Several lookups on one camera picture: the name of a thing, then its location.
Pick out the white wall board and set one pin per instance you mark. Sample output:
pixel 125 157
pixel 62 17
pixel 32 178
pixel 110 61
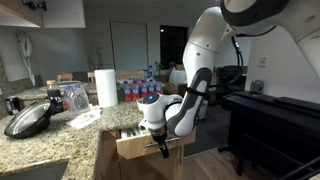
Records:
pixel 129 46

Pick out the black round glass lid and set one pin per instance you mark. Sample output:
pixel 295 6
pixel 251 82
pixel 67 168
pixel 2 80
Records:
pixel 28 120

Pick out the brown wooden furniture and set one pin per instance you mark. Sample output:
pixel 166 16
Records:
pixel 175 89

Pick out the small grey metal object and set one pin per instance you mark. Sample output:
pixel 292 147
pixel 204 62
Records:
pixel 257 87

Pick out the dark potted plant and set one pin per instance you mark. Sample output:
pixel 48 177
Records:
pixel 160 68

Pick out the black office chair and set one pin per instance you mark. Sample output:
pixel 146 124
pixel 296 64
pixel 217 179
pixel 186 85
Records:
pixel 231 71

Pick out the white crumpled paper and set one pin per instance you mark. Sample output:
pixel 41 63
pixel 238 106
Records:
pixel 85 118

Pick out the dark jar with tan lid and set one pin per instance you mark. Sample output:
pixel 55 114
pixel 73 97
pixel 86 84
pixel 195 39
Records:
pixel 54 96

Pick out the water bottle with blue cap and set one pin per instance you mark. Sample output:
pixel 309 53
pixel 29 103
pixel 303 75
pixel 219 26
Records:
pixel 150 72

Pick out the black piano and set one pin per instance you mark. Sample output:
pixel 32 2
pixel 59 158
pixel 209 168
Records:
pixel 266 133

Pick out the clear plastic package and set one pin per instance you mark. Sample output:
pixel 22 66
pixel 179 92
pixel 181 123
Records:
pixel 76 100

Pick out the granite top kitchen counter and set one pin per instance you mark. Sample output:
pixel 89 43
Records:
pixel 66 140

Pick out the white paper towel roll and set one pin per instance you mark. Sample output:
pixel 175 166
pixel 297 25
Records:
pixel 106 88

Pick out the white wall switch plate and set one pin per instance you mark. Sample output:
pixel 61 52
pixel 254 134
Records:
pixel 263 61

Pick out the Fiji water bottle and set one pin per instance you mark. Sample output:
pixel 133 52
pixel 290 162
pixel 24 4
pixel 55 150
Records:
pixel 151 87
pixel 158 86
pixel 135 90
pixel 143 88
pixel 127 90

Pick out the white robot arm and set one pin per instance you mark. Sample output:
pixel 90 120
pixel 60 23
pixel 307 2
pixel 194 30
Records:
pixel 200 50

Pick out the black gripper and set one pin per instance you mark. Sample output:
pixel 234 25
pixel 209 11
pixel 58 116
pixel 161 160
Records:
pixel 160 138

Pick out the black clamp device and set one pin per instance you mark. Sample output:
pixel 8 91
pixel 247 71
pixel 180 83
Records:
pixel 35 4

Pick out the white cutlery tray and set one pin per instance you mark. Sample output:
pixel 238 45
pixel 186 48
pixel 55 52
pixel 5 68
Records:
pixel 130 132

